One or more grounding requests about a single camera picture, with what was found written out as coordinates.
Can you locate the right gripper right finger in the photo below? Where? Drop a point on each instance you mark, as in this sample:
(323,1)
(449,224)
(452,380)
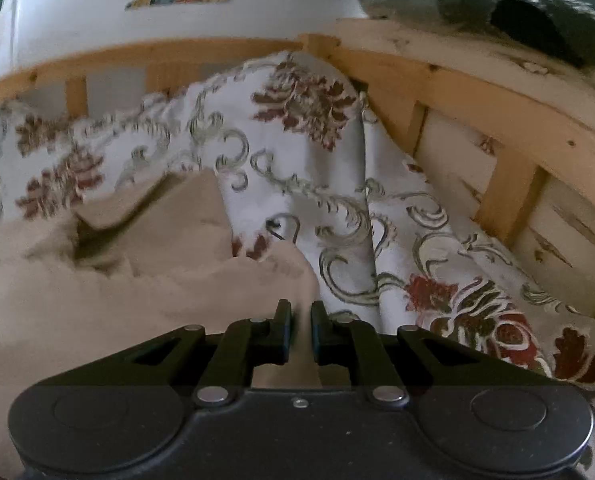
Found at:
(356,346)

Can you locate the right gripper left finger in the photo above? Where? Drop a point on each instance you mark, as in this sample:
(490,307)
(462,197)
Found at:
(245,345)

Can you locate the beige hooded Champion jacket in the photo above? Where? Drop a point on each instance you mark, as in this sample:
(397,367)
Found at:
(111,273)

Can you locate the floral patterned bed cover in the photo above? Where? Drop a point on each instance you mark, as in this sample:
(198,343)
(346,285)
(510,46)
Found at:
(299,156)

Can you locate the wooden bed frame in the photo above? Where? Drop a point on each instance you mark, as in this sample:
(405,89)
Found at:
(506,131)

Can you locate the white wall pipe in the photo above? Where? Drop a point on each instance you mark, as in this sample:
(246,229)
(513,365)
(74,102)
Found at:
(13,34)

